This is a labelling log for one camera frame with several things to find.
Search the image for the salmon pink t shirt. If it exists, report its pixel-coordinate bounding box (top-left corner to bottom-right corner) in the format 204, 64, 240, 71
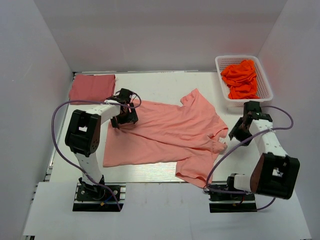
102, 89, 228, 188

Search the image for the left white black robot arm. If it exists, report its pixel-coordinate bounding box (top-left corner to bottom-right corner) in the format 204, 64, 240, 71
65, 100, 138, 200

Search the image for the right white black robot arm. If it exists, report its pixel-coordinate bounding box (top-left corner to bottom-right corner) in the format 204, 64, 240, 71
225, 117, 300, 200

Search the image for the folded dusty red t shirt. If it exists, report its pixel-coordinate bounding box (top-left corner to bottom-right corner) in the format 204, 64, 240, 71
68, 74, 116, 102

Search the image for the white perforated plastic basket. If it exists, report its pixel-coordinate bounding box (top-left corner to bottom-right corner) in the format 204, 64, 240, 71
215, 55, 273, 108

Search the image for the crumpled orange t shirt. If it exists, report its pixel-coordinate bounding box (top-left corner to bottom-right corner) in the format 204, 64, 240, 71
220, 59, 259, 100

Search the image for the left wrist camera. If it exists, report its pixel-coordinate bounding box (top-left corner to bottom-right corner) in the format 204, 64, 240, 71
107, 88, 135, 105

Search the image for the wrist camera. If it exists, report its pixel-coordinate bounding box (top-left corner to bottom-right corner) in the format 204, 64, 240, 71
107, 88, 135, 105
243, 100, 273, 122

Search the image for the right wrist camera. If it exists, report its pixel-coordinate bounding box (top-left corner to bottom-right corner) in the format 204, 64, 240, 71
243, 100, 273, 122

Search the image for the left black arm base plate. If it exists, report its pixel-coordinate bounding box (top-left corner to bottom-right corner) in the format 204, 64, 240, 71
72, 183, 126, 213

